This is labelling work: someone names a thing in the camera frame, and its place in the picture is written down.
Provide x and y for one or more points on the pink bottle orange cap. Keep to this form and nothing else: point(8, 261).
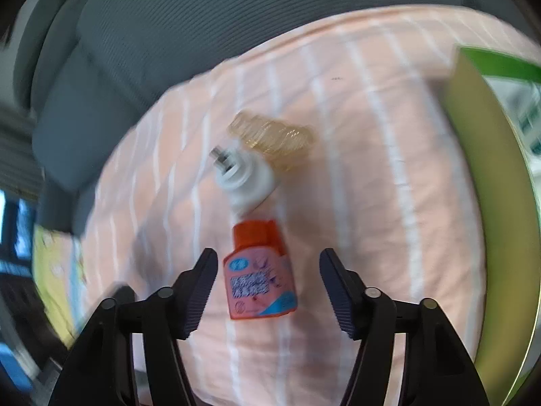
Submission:
point(258, 279)

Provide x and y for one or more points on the pink striped blanket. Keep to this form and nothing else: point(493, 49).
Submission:
point(359, 135)

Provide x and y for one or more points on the yellow printed packet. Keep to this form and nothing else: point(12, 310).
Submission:
point(55, 270)

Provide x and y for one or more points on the grey sofa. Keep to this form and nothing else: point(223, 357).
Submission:
point(169, 29)

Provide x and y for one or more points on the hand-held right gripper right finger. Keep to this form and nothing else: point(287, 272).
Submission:
point(340, 296)

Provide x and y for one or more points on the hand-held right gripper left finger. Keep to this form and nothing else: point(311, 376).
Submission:
point(196, 296)

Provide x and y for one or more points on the green cardboard box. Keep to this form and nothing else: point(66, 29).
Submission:
point(486, 177)

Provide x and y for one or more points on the white plug-in device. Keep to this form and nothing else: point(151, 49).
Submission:
point(249, 182)

